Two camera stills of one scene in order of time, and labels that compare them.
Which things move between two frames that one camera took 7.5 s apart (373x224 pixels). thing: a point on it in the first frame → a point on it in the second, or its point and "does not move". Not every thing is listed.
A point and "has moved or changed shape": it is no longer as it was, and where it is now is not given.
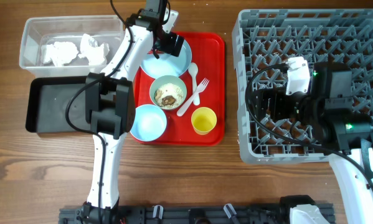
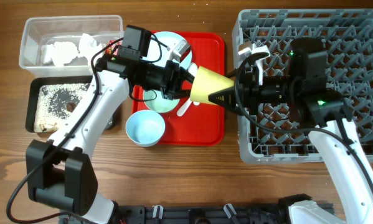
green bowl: (168, 92) has moved or changed shape
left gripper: (169, 47) → (172, 81)
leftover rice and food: (169, 96) → (55, 103)
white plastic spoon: (193, 69) does not move
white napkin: (95, 55) does not move
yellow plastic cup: (203, 119) → (207, 81)
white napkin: (60, 52) does not move
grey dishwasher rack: (266, 38) does not move
